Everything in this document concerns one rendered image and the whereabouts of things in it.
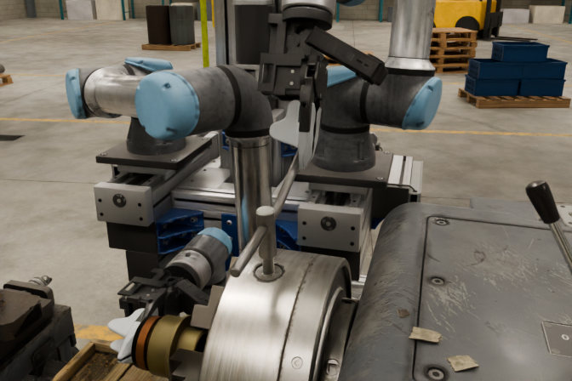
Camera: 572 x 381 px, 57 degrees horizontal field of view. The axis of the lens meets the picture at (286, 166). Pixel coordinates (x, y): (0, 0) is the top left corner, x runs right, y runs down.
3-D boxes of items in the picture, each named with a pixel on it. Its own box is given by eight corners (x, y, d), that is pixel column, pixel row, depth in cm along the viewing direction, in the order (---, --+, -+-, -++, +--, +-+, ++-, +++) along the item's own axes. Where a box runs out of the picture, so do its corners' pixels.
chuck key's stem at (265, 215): (275, 297, 65) (271, 215, 61) (259, 294, 66) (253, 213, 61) (281, 286, 67) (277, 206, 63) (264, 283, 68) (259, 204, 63)
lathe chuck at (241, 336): (329, 372, 91) (330, 213, 78) (275, 568, 64) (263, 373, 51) (279, 362, 94) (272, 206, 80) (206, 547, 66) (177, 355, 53)
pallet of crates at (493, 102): (540, 95, 768) (549, 39, 742) (569, 108, 693) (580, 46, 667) (457, 95, 765) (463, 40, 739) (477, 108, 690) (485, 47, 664)
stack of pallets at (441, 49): (456, 65, 1033) (460, 27, 1009) (475, 73, 952) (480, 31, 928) (392, 66, 1022) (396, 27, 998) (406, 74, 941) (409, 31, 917)
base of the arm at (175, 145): (145, 136, 148) (141, 101, 145) (195, 140, 145) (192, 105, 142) (115, 152, 135) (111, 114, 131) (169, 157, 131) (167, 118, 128)
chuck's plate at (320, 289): (349, 376, 90) (354, 215, 77) (303, 576, 63) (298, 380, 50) (329, 372, 91) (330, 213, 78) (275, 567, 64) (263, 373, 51)
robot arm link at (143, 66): (185, 110, 136) (182, 56, 131) (136, 118, 128) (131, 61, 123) (163, 102, 145) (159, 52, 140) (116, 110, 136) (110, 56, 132)
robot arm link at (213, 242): (236, 264, 108) (234, 226, 105) (214, 292, 98) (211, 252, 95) (200, 258, 110) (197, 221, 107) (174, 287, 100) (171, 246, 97)
